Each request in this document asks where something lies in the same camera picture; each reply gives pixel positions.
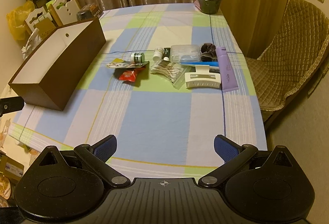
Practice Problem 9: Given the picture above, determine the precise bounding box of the purple cream tube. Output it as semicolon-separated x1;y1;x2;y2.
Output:
216;47;239;92

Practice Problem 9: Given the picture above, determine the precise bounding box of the red snack packet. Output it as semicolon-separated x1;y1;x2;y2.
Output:
119;69;139;82

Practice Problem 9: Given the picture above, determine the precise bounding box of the blue toothpaste tube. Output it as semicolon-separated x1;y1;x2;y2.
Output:
180;61;219;68

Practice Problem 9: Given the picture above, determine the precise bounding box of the cotton swab bag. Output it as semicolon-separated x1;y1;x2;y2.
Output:
150;59;191;89

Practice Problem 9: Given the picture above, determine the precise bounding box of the white pill bottle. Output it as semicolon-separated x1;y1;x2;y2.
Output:
152;47;164;62

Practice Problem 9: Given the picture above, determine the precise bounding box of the dark green lip gel tube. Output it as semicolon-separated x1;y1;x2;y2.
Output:
162;47;171;61

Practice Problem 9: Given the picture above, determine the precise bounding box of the crumpled silver foil bag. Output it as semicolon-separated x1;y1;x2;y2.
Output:
21;28;42;60

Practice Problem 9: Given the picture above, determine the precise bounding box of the yellow plastic bag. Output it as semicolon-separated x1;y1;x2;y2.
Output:
6;0;35;43

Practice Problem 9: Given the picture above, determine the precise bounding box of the checked tablecloth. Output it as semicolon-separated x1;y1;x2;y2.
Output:
8;3;266;178

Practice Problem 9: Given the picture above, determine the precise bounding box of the white carved chair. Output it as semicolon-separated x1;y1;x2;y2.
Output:
24;0;80;34

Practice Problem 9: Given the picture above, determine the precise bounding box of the dark glass jar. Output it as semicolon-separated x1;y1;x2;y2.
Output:
76;3;103;21

